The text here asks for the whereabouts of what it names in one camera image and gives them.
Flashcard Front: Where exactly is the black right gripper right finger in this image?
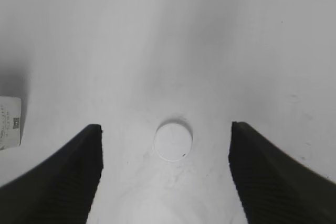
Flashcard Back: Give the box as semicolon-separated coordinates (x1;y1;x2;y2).
228;122;335;223

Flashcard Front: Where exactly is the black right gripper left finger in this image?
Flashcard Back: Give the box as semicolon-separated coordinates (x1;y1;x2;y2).
1;124;103;223

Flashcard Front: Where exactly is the white strawberry drink bottle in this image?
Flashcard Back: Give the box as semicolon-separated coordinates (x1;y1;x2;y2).
1;96;22;151

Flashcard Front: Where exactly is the white screw cap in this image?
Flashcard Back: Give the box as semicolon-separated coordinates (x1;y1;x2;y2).
153;119;193;162

